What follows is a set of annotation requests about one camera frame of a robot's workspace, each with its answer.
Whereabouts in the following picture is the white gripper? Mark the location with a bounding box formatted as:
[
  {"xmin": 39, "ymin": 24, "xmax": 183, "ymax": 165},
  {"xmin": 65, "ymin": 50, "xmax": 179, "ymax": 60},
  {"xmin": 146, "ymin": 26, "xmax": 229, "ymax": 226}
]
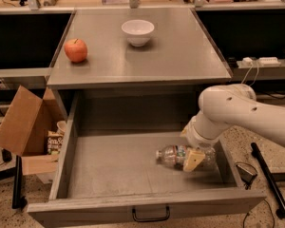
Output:
[{"xmin": 180, "ymin": 116, "xmax": 219, "ymax": 172}]

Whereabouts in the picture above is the clear plastic water bottle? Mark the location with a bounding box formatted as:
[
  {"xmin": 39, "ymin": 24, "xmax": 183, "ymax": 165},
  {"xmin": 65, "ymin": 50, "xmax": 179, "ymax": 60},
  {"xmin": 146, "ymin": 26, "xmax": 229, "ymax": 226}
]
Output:
[{"xmin": 156, "ymin": 145, "xmax": 216, "ymax": 171}]

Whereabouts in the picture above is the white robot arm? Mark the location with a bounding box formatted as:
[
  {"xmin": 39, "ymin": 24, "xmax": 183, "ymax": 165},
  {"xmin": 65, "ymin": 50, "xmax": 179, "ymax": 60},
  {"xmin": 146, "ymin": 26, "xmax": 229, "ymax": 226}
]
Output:
[{"xmin": 181, "ymin": 84, "xmax": 285, "ymax": 152}]

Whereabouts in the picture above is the open grey top drawer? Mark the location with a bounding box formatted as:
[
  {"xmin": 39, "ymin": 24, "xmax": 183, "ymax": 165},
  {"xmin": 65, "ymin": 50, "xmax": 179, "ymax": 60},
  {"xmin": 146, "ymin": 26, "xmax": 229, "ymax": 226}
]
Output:
[{"xmin": 28, "ymin": 91, "xmax": 265, "ymax": 228}]

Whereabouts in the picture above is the small black floor device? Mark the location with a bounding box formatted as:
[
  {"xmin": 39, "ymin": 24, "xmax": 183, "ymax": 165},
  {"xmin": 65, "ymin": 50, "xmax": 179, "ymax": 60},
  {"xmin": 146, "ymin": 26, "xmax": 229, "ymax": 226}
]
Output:
[{"xmin": 236, "ymin": 163, "xmax": 257, "ymax": 184}]

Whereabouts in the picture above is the black floor stand bar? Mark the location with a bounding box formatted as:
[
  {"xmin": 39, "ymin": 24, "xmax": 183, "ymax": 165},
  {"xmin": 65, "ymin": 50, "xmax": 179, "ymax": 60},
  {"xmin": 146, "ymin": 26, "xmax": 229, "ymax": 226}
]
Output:
[{"xmin": 251, "ymin": 142, "xmax": 285, "ymax": 219}]

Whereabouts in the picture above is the white power strip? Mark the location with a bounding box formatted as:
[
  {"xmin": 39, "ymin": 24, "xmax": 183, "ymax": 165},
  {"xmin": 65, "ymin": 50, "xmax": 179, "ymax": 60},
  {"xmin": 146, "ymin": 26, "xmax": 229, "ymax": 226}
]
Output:
[{"xmin": 240, "ymin": 57, "xmax": 281, "ymax": 68}]

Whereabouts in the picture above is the white paper cup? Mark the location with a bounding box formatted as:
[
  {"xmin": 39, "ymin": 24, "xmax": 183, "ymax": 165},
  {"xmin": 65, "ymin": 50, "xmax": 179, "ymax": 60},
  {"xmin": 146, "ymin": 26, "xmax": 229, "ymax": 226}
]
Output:
[{"xmin": 57, "ymin": 121, "xmax": 67, "ymax": 134}]

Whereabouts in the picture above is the white ceramic bowl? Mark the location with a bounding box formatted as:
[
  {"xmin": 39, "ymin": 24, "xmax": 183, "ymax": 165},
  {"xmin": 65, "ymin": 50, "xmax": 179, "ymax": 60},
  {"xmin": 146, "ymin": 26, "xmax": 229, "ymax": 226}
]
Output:
[{"xmin": 122, "ymin": 20, "xmax": 155, "ymax": 47}]

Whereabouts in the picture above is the snack bag in box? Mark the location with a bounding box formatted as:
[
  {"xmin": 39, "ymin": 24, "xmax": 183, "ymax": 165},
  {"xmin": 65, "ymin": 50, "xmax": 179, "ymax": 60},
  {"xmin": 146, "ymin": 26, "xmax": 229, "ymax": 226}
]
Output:
[{"xmin": 47, "ymin": 131, "xmax": 64, "ymax": 155}]

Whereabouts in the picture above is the red apple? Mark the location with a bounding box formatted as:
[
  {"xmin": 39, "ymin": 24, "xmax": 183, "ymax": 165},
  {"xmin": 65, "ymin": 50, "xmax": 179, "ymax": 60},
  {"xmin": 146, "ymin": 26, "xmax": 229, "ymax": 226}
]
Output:
[{"xmin": 64, "ymin": 39, "xmax": 87, "ymax": 63}]

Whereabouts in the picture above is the brown cardboard box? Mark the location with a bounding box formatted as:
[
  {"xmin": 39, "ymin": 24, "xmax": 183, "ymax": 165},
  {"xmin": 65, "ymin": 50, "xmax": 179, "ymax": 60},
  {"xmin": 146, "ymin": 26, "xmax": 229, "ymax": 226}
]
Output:
[{"xmin": 0, "ymin": 85, "xmax": 63, "ymax": 175}]

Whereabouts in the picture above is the black stand leg left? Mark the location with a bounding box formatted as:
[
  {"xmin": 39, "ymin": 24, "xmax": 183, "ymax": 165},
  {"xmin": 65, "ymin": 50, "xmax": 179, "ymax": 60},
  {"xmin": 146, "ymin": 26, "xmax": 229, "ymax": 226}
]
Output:
[{"xmin": 11, "ymin": 156, "xmax": 28, "ymax": 210}]

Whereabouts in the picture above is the black drawer handle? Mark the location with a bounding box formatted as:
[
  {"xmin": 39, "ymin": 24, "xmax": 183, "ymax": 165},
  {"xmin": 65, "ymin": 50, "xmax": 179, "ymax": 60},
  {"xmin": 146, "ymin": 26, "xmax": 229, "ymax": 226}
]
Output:
[{"xmin": 132, "ymin": 206, "xmax": 170, "ymax": 223}]

